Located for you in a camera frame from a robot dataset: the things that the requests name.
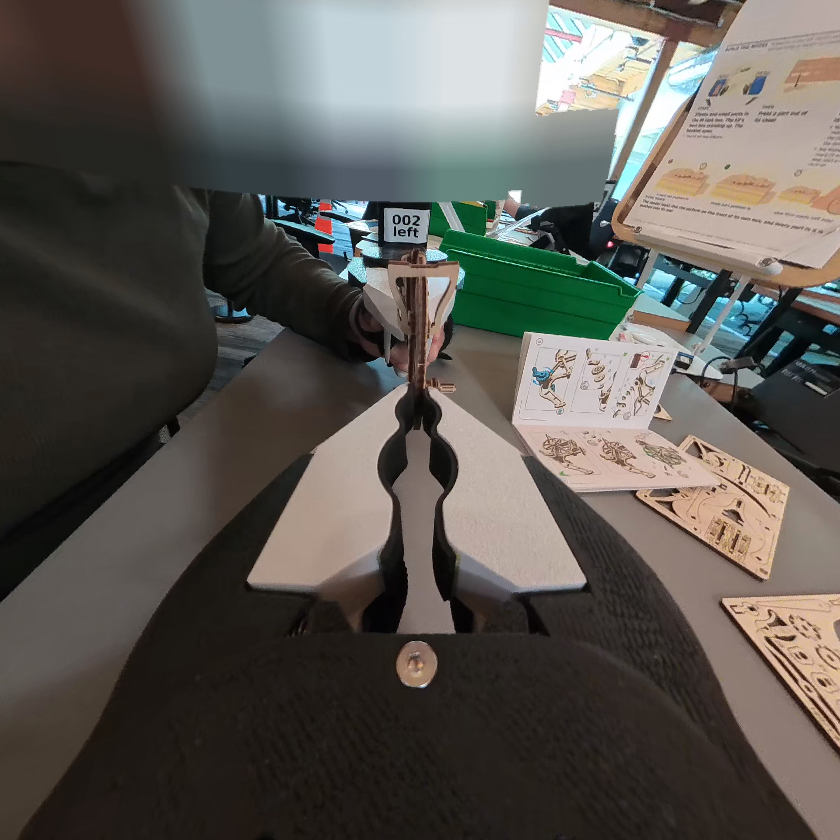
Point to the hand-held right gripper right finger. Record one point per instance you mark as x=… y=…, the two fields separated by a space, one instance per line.
x=512 y=525

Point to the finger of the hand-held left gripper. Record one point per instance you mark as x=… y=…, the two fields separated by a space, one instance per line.
x=441 y=308
x=384 y=302

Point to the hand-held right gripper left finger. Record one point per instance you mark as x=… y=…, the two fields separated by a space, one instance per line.
x=308 y=525

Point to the wooden model frame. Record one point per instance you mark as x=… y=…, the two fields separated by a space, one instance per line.
x=415 y=315

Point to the person's left forearm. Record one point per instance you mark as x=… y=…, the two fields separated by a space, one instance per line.
x=282 y=275

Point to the model instruction booklet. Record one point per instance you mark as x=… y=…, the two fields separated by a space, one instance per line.
x=590 y=387

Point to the wooden parts sheet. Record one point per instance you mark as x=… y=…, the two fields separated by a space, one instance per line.
x=774 y=630
x=722 y=525
x=661 y=413

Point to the person's left hand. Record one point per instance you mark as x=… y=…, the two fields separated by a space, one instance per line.
x=374 y=338

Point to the green storage bin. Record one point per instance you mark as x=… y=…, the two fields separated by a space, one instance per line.
x=525 y=295
x=469 y=220

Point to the orange traffic cone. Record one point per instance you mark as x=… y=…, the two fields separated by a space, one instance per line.
x=323 y=229

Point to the printed instruction sheet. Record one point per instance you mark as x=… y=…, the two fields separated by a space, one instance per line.
x=741 y=151

